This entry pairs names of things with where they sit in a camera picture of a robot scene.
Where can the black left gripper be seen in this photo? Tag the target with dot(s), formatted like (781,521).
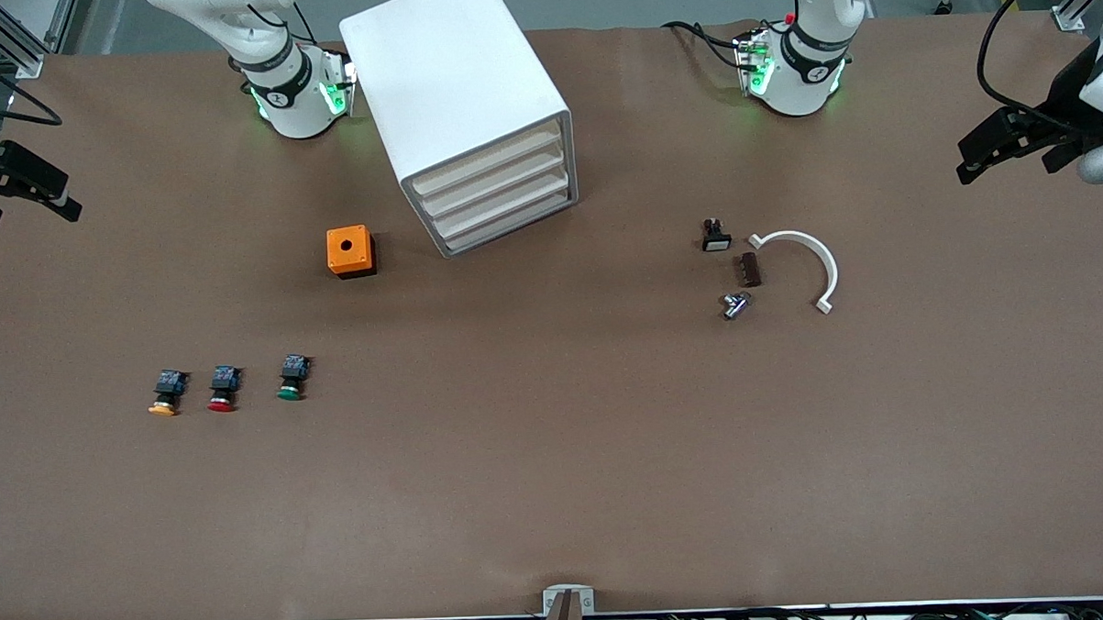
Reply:
(1065,97)

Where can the yellow mushroom push button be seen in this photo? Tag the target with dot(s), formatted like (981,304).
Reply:
(169,388)

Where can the white plastic drawer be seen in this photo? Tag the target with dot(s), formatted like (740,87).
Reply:
(500,195)
(492,177)
(507,214)
(487,159)

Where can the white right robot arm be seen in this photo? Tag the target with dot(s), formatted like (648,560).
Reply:
(283,113)

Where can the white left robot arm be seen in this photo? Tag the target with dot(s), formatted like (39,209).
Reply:
(805,81)

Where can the red mushroom push button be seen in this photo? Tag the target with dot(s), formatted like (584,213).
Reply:
(225,381)

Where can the green mushroom push button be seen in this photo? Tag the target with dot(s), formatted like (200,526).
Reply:
(293,369)

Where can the black rectangular white-faced button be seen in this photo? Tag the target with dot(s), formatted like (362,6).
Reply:
(716,241)

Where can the orange push button box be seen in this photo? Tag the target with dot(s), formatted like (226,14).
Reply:
(347,248)

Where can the white drawer cabinet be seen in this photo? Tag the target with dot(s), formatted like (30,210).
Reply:
(452,75)

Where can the dark brown cylinder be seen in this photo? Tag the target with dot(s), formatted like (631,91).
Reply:
(750,270)

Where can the chrome angle valve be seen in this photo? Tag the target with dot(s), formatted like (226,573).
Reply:
(733,307)

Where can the brown table cover sheet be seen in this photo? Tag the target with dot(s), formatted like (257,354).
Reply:
(556,438)

